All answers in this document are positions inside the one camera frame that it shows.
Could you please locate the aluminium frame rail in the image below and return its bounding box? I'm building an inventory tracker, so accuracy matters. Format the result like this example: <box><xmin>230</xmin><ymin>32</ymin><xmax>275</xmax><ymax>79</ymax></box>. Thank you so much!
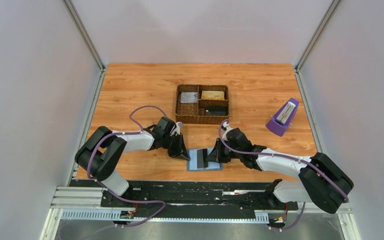
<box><xmin>295</xmin><ymin>0</ymin><xmax>361</xmax><ymax>240</ymax></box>
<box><xmin>40</xmin><ymin>0</ymin><xmax>106</xmax><ymax>240</ymax></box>

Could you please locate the white slotted cable duct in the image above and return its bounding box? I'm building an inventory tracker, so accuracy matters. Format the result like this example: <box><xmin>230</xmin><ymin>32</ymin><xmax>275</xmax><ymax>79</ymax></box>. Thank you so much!
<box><xmin>60</xmin><ymin>209</ymin><xmax>269</xmax><ymax>224</ymax></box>

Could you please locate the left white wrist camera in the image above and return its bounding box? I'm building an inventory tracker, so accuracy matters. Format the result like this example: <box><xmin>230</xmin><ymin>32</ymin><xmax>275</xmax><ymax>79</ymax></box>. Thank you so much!
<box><xmin>170</xmin><ymin>121</ymin><xmax>183</xmax><ymax>136</ymax></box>

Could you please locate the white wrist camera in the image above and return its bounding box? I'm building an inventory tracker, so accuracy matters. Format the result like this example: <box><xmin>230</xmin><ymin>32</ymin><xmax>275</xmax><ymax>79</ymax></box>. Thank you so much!
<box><xmin>170</xmin><ymin>121</ymin><xmax>183</xmax><ymax>136</ymax></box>
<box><xmin>221</xmin><ymin>122</ymin><xmax>233</xmax><ymax>141</ymax></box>

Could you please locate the black VIP card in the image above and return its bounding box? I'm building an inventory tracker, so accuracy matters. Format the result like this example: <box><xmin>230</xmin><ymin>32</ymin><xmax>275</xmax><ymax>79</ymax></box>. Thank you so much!
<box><xmin>197</xmin><ymin>148</ymin><xmax>208</xmax><ymax>169</ymax></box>
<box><xmin>204</xmin><ymin>106</ymin><xmax>229</xmax><ymax>117</ymax></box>

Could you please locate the aluminium frame rail left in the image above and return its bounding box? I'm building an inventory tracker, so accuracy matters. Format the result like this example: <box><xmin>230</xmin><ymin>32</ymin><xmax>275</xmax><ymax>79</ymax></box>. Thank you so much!
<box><xmin>40</xmin><ymin>0</ymin><xmax>106</xmax><ymax>240</ymax></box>

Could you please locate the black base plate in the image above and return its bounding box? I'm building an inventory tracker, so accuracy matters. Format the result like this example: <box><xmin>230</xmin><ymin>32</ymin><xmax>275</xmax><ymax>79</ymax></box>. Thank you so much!
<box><xmin>69</xmin><ymin>179</ymin><xmax>300</xmax><ymax>220</ymax></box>

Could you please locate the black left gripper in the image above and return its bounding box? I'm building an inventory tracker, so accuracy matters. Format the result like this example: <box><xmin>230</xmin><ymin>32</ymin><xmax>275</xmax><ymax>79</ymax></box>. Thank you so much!
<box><xmin>161</xmin><ymin>132</ymin><xmax>191</xmax><ymax>161</ymax></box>

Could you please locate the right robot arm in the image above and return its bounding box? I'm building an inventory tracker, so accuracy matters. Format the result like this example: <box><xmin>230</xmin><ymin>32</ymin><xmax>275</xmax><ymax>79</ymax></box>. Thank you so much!
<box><xmin>205</xmin><ymin>128</ymin><xmax>354</xmax><ymax>214</ymax></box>

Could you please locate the purple metronome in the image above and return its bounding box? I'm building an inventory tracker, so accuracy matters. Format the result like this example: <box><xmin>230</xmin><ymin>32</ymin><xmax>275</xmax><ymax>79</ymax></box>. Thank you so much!
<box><xmin>265</xmin><ymin>98</ymin><xmax>300</xmax><ymax>137</ymax></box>

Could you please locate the teal leather card holder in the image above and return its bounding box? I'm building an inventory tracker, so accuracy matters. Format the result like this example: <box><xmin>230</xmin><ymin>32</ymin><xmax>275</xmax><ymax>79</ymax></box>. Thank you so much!
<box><xmin>186</xmin><ymin>148</ymin><xmax>223</xmax><ymax>172</ymax></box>

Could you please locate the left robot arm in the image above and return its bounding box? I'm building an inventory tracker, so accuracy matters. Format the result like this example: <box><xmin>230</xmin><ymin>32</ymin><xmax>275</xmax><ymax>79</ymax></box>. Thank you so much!
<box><xmin>74</xmin><ymin>116</ymin><xmax>190</xmax><ymax>207</ymax></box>

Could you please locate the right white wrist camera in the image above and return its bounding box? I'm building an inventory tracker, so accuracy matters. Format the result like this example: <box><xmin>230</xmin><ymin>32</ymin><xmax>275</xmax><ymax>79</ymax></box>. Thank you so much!
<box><xmin>221</xmin><ymin>122</ymin><xmax>233</xmax><ymax>141</ymax></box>

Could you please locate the aluminium frame rail right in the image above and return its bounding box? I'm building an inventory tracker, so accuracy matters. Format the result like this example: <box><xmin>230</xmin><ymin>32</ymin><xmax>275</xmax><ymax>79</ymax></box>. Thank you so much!
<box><xmin>295</xmin><ymin>0</ymin><xmax>361</xmax><ymax>240</ymax></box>

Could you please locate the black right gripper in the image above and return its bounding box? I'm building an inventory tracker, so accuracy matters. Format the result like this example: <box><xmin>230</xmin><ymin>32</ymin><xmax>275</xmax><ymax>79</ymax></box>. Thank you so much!
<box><xmin>206</xmin><ymin>138</ymin><xmax>242</xmax><ymax>164</ymax></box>

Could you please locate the gold card in basket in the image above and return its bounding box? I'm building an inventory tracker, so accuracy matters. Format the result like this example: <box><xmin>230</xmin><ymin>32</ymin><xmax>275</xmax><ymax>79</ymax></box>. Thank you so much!
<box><xmin>200</xmin><ymin>90</ymin><xmax>225</xmax><ymax>101</ymax></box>

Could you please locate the silver card in basket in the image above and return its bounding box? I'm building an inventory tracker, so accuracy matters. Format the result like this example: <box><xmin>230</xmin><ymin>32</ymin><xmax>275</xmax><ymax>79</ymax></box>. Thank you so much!
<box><xmin>180</xmin><ymin>91</ymin><xmax>199</xmax><ymax>104</ymax></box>

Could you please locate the brown woven divided basket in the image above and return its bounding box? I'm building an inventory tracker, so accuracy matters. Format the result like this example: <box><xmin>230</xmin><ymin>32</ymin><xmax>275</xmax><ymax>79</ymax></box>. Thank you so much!
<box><xmin>174</xmin><ymin>84</ymin><xmax>230</xmax><ymax>125</ymax></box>

